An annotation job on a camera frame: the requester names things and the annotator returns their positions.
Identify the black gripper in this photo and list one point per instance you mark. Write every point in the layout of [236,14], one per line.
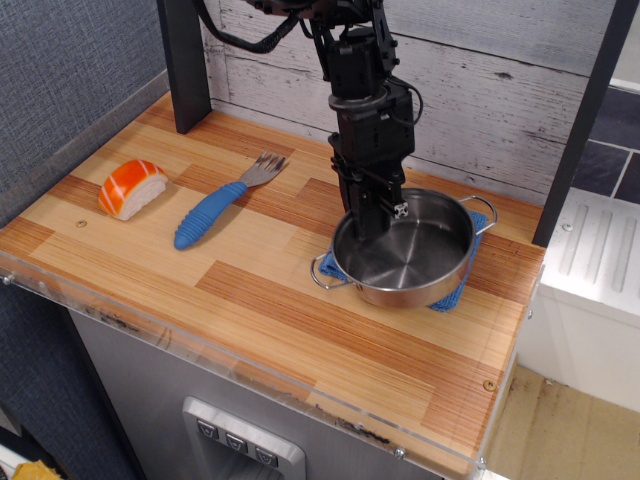
[374,136]

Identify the silver dispenser button panel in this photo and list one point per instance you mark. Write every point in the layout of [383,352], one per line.
[240,442]

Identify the black right frame post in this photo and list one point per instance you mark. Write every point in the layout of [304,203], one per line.
[609,53]

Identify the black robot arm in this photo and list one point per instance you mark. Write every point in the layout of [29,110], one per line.
[354,45]

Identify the white toy sink unit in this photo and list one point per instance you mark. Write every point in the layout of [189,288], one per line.
[582,328]

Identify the stainless steel pot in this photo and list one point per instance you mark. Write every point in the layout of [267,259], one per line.
[405,250]

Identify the grey toy fridge cabinet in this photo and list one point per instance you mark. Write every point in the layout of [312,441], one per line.
[148,386]

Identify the black frame post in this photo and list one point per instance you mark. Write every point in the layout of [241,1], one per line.
[184,55]
[609,53]

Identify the salmon sushi toy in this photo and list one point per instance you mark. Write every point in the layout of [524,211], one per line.
[131,187]

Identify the blue cloth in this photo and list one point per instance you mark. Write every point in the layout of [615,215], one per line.
[450,300]

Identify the blue handled metal fork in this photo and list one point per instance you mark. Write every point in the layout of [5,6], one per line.
[201,218]

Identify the black left frame post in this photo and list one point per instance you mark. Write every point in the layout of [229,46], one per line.
[184,55]

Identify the yellow toy object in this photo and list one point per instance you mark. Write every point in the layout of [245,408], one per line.
[35,471]

